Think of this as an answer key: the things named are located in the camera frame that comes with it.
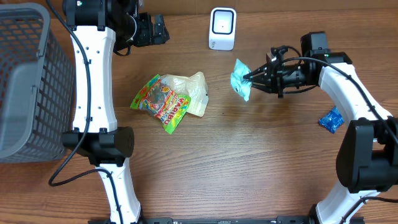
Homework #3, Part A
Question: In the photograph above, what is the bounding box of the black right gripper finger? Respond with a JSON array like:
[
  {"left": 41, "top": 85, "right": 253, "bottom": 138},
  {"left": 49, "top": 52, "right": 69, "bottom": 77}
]
[
  {"left": 251, "top": 82, "right": 268, "bottom": 92},
  {"left": 243, "top": 64, "right": 268, "bottom": 79}
]

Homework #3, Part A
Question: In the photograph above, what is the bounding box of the green toilet tissue pack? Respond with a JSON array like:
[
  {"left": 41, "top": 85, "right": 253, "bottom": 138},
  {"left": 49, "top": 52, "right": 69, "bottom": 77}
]
[{"left": 231, "top": 58, "right": 252, "bottom": 101}]

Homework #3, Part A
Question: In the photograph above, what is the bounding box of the beige snack bag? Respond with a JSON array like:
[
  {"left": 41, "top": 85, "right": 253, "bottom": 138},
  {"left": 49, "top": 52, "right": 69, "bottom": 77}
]
[{"left": 160, "top": 72, "right": 209, "bottom": 117}]

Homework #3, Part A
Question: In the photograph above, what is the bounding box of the blue wafer bar wrapper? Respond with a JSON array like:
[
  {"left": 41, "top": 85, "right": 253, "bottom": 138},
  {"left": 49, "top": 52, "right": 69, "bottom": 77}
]
[{"left": 318, "top": 107, "right": 344, "bottom": 134}]

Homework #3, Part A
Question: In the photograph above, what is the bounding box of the colourful Haribo candy bag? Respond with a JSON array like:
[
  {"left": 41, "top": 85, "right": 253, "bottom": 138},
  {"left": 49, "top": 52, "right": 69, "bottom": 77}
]
[{"left": 130, "top": 75, "right": 191, "bottom": 134}]

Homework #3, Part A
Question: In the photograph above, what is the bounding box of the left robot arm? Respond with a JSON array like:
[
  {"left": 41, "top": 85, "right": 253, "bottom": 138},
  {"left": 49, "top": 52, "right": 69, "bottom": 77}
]
[{"left": 62, "top": 0, "right": 169, "bottom": 223}]

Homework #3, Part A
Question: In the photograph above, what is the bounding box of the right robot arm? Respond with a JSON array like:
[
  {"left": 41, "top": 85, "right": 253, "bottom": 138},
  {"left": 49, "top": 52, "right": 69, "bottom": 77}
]
[{"left": 240, "top": 32, "right": 397, "bottom": 223}]

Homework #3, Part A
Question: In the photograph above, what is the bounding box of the white barcode scanner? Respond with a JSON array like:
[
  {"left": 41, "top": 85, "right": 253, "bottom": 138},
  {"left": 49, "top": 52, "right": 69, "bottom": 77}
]
[{"left": 208, "top": 7, "right": 237, "bottom": 51}]

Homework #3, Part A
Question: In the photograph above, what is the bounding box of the grey plastic mesh basket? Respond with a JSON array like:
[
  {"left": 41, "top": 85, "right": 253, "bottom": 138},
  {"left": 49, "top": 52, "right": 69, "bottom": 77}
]
[{"left": 1, "top": 3, "right": 75, "bottom": 163}]

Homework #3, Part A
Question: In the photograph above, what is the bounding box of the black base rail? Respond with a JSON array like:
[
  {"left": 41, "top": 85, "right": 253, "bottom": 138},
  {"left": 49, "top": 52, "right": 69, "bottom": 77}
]
[{"left": 138, "top": 216, "right": 318, "bottom": 224}]

